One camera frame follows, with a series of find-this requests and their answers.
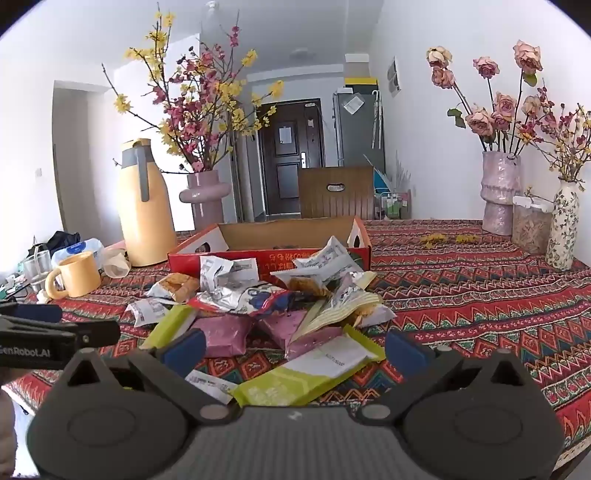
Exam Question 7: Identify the pale yellow snack packet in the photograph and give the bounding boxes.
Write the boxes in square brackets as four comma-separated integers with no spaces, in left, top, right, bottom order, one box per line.
[295,295,385,343]

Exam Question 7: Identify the pink and yellow blossom branches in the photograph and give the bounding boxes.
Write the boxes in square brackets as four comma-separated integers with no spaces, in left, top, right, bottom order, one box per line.
[102,2,285,174]

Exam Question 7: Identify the brown wooden chair back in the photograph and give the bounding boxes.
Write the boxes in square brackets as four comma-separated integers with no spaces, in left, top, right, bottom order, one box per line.
[298,166,375,220]

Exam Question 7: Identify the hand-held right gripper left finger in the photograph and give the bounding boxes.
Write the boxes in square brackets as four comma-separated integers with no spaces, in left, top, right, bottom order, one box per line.
[55,329,241,428]

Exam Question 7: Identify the dark entrance door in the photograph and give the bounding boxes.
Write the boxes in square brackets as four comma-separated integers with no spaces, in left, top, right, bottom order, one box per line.
[256,98,326,217]

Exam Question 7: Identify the small storage rack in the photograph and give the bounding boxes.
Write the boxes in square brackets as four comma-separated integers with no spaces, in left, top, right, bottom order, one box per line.
[373,187,413,220]

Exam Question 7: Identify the thin blossom twigs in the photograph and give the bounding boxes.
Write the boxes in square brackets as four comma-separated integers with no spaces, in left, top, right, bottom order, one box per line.
[517,78,591,184]

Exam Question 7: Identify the dark bag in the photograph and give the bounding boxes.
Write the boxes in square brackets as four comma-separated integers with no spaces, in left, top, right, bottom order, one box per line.
[32,231,82,259]

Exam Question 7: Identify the pink snack packet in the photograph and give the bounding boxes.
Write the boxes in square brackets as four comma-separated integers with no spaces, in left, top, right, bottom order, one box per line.
[191,316,256,359]
[284,325,346,361]
[259,309,319,350]

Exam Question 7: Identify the cookie picture snack wrapper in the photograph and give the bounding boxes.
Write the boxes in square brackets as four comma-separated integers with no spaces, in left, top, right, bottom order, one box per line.
[148,272,201,304]

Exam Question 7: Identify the yellow ceramic mug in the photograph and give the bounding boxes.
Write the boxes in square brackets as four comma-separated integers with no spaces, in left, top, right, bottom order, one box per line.
[45,251,102,300]

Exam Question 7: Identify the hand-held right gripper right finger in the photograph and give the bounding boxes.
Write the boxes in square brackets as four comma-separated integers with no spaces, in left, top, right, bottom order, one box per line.
[353,329,536,428]

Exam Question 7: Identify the smooth pink vase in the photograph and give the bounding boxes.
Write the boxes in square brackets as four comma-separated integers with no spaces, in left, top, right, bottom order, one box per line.
[179,170,232,232]

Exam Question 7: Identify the dried pink roses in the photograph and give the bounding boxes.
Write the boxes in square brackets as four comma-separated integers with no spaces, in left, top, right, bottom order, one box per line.
[426,39,555,155]

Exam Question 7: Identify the grey refrigerator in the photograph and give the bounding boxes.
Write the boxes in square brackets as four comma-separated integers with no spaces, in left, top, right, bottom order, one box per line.
[333,88,386,169]

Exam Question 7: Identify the yellow thermos jug grey handle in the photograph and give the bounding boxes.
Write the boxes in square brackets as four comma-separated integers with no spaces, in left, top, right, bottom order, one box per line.
[115,138,179,267]

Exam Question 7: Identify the textured pink vase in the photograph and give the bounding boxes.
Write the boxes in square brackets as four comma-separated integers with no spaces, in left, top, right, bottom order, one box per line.
[481,151,523,236]

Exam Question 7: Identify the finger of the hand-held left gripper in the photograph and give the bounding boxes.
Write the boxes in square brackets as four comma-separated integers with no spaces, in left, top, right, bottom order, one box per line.
[0,301,64,324]
[0,316,122,347]

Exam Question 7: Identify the pile of white snack packets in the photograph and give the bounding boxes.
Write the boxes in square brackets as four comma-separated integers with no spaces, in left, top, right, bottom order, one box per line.
[126,236,397,406]

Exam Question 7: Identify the red silver snack bag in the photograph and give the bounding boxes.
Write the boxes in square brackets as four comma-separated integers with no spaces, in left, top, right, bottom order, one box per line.
[187,283,302,317]

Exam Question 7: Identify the lime green snack packet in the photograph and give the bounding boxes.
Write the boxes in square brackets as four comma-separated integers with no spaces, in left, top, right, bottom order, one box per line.
[141,305,197,350]

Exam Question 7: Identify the lime green packet white label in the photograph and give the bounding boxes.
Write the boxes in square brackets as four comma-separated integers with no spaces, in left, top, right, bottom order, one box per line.
[231,325,387,408]

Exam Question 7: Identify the clear container white lid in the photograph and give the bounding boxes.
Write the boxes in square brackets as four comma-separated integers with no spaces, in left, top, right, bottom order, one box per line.
[512,195,555,255]

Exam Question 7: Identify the wet wipes pack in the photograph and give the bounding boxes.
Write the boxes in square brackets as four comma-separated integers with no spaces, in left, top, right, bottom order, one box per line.
[51,237,105,269]

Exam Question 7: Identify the floral print vase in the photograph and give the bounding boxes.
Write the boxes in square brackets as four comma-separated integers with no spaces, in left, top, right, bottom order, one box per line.
[546,179,581,272]

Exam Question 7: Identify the fallen yellow petals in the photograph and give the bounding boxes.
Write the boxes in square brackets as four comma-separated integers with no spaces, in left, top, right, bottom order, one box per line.
[418,233,481,248]

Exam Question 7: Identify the white umbrella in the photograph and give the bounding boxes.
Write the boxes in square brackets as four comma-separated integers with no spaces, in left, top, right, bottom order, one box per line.
[372,90,385,151]

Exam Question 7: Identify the red cardboard box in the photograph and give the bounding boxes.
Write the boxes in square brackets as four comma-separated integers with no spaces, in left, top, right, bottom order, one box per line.
[167,216,373,278]

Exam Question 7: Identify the clear drinking glass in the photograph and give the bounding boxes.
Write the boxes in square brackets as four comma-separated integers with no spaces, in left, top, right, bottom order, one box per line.
[21,249,52,292]

